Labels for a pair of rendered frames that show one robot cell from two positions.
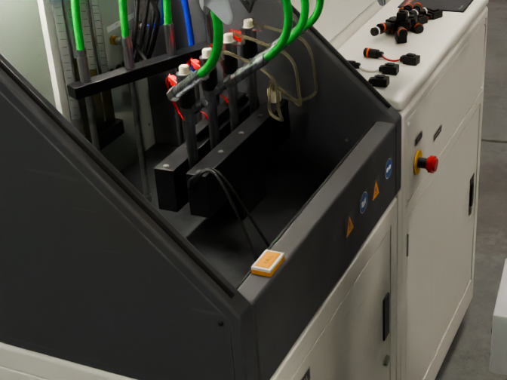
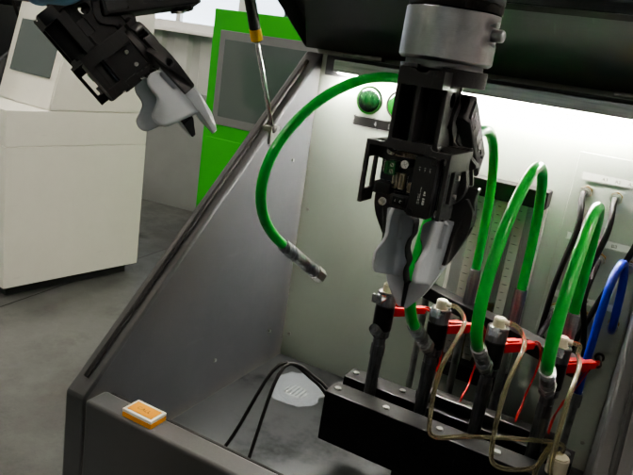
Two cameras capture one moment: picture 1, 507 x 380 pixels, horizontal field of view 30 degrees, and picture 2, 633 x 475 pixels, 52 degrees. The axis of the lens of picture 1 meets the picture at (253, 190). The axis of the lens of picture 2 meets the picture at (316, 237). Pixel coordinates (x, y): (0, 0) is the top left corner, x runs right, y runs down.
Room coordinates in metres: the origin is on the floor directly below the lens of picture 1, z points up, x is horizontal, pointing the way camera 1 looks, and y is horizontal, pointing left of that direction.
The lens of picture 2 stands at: (1.32, -0.78, 1.44)
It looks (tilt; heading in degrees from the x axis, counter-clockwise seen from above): 15 degrees down; 89
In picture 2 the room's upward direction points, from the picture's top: 9 degrees clockwise
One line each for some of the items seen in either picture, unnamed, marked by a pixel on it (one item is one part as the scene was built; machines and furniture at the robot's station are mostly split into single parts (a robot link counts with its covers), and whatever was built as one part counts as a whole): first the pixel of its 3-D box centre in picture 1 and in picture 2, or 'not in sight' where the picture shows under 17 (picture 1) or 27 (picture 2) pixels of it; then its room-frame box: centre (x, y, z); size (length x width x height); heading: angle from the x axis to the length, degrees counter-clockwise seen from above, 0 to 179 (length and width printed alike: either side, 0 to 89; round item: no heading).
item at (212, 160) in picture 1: (228, 167); (436, 465); (1.56, 0.04, 0.91); 0.34 x 0.10 x 0.15; 153
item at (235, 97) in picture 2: not in sight; (307, 161); (1.27, 3.26, 0.81); 1.05 x 0.81 x 1.62; 152
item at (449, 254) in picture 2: not in sight; (446, 214); (1.44, -0.23, 1.33); 0.05 x 0.02 x 0.09; 153
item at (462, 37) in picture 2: not in sight; (452, 42); (1.42, -0.23, 1.47); 0.08 x 0.08 x 0.05
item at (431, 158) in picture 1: (426, 163); not in sight; (1.72, -0.36, 0.80); 0.05 x 0.04 x 0.05; 153
